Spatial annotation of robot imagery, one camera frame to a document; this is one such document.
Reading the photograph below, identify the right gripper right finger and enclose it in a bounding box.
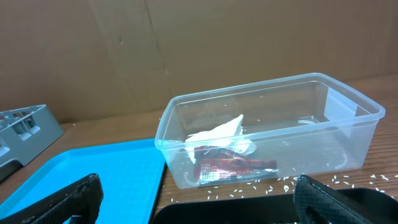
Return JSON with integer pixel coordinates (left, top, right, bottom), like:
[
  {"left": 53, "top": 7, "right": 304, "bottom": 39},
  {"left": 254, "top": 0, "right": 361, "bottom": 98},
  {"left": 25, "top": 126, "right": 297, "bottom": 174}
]
[{"left": 294, "top": 175, "right": 397, "bottom": 224}]

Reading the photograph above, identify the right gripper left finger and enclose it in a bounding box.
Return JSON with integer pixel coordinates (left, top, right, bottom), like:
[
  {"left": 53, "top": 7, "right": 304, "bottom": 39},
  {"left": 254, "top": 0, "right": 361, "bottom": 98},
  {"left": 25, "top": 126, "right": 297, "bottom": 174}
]
[{"left": 1, "top": 173, "right": 104, "bottom": 224}]

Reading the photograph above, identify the white napkin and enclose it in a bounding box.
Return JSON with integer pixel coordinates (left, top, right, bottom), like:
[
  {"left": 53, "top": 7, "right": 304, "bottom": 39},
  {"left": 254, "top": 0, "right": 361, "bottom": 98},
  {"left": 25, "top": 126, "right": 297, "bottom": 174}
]
[{"left": 185, "top": 114, "right": 257, "bottom": 156}]

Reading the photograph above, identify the red snack wrapper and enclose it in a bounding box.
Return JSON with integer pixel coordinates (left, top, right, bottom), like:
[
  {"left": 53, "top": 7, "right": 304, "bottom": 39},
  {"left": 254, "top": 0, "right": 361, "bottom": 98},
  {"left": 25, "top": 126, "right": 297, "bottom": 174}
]
[{"left": 193, "top": 146, "right": 279, "bottom": 184}]

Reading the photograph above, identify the grey dishwasher rack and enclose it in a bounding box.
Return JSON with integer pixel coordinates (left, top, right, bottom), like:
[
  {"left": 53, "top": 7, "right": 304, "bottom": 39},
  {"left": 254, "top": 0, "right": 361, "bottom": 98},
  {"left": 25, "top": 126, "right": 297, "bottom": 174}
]
[{"left": 1, "top": 105, "right": 63, "bottom": 181}]

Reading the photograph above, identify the teal plastic tray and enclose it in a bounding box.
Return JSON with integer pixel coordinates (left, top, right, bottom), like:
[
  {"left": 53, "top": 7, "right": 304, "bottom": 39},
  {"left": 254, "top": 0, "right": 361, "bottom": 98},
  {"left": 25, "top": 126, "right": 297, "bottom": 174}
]
[{"left": 1, "top": 139, "right": 165, "bottom": 223}]

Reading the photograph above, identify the black plastic tray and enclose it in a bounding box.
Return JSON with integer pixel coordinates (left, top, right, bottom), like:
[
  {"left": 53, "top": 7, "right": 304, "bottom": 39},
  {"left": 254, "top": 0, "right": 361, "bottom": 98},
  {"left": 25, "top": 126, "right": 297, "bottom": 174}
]
[{"left": 152, "top": 189, "right": 397, "bottom": 224}]

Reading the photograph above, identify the clear plastic bin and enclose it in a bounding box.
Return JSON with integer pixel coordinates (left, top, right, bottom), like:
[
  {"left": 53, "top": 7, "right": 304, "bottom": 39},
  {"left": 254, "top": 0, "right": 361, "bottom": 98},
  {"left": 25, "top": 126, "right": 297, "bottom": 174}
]
[{"left": 154, "top": 73, "right": 386, "bottom": 189}]

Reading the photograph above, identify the brown cardboard backdrop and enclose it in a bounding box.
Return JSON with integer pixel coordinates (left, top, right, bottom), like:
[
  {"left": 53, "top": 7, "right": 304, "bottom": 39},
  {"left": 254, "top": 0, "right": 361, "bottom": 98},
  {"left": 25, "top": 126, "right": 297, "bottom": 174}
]
[{"left": 1, "top": 0, "right": 397, "bottom": 121}]

